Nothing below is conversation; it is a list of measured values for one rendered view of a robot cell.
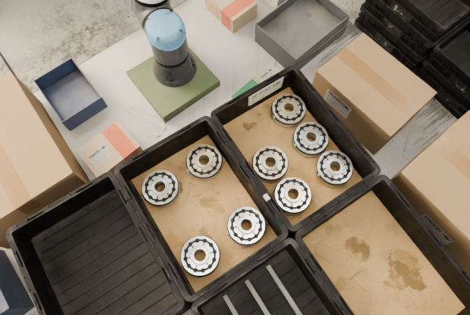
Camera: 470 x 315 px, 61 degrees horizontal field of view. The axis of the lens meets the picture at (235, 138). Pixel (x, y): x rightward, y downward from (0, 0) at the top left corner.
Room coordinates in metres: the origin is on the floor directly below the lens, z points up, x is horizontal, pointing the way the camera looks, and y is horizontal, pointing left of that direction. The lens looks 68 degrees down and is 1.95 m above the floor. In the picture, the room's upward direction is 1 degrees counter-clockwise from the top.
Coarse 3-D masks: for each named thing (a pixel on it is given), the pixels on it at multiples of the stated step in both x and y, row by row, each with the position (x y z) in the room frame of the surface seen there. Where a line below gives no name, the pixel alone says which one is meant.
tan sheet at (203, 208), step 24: (192, 144) 0.44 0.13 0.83; (168, 168) 0.37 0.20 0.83; (192, 192) 0.29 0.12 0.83; (216, 192) 0.29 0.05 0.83; (240, 192) 0.29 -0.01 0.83; (168, 216) 0.23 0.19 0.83; (192, 216) 0.22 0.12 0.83; (216, 216) 0.22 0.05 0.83; (168, 240) 0.16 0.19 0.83; (216, 240) 0.16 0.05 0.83; (264, 240) 0.16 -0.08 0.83
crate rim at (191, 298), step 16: (160, 144) 0.40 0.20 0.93; (224, 144) 0.40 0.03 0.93; (128, 160) 0.36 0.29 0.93; (240, 160) 0.35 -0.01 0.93; (128, 192) 0.27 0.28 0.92; (256, 192) 0.26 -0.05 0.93; (272, 208) 0.22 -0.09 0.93; (144, 224) 0.19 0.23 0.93; (272, 240) 0.14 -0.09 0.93; (160, 256) 0.11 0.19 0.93; (256, 256) 0.11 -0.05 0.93; (176, 272) 0.07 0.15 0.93; (208, 288) 0.03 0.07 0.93
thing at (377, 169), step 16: (272, 80) 0.60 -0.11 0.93; (304, 80) 0.60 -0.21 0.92; (240, 96) 0.55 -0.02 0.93; (320, 96) 0.54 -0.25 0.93; (224, 128) 0.45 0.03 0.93; (368, 160) 0.35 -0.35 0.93; (256, 176) 0.31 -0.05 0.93; (368, 176) 0.30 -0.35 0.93; (352, 192) 0.26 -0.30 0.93; (320, 208) 0.22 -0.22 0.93; (288, 224) 0.18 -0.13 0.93; (304, 224) 0.18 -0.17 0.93
